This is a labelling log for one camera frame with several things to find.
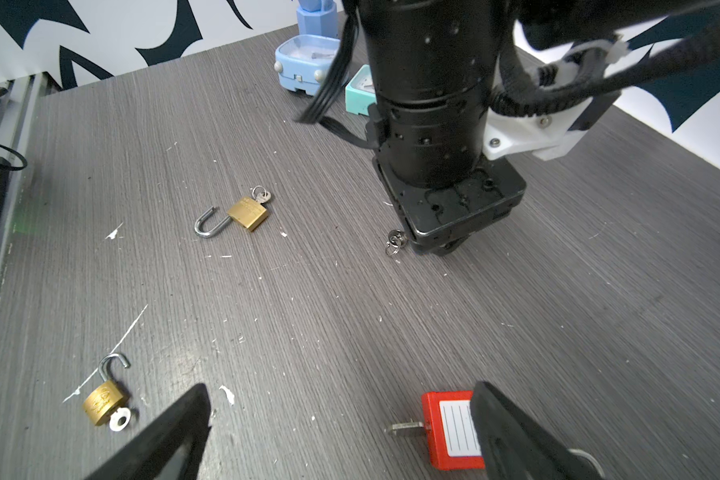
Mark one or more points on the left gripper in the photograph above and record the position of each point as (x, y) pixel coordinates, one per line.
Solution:
(438, 220)

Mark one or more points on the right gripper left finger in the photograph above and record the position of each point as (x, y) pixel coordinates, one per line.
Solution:
(170, 447)

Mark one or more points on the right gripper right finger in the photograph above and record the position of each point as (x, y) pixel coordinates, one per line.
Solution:
(514, 446)

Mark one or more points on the blue padlock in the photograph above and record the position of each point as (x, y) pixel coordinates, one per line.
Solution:
(396, 241)

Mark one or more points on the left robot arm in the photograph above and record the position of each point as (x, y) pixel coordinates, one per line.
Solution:
(443, 92)

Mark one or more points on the brass padlock with key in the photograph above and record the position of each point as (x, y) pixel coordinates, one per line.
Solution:
(249, 212)

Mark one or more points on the red padlock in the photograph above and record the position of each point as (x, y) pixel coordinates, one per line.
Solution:
(449, 430)

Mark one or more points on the small brass padlock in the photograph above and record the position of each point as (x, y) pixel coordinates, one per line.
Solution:
(107, 404)

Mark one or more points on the mint green alarm clock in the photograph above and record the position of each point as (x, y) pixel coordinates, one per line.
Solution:
(360, 92)

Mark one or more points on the light blue alarm clock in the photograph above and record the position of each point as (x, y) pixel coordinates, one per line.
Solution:
(302, 62)

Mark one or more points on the blue flower toy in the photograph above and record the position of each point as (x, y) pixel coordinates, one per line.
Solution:
(318, 17)

